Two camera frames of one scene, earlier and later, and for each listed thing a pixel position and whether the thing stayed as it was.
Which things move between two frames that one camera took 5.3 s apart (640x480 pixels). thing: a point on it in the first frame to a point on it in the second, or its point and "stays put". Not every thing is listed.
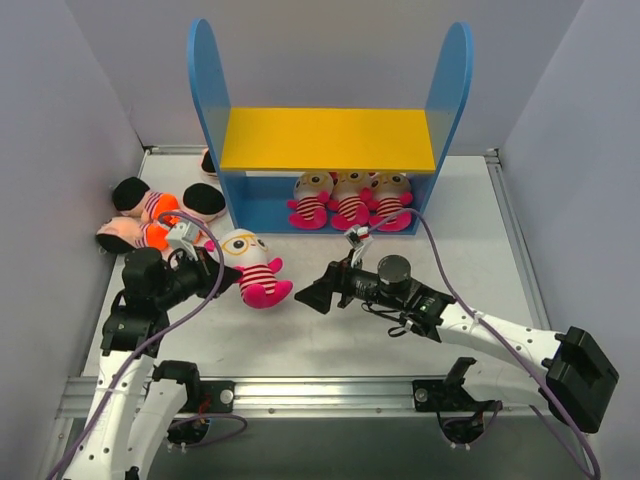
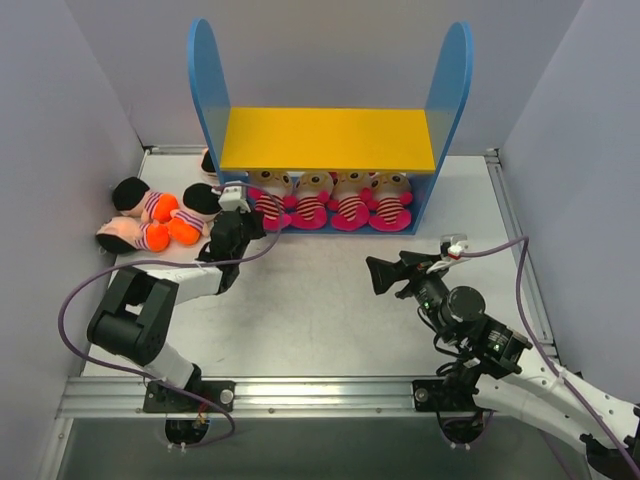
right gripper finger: x=319 y=293 to x=384 y=273
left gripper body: x=205 y=272 to x=245 y=222
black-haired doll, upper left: x=134 y=198 stays put
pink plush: x=352 y=190 stays put
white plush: x=311 y=192 stays put
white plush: x=391 y=193 stays put
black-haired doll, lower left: x=122 y=235 stays put
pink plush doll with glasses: x=260 y=288 to x=268 y=191
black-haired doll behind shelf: x=207 y=164 stays put
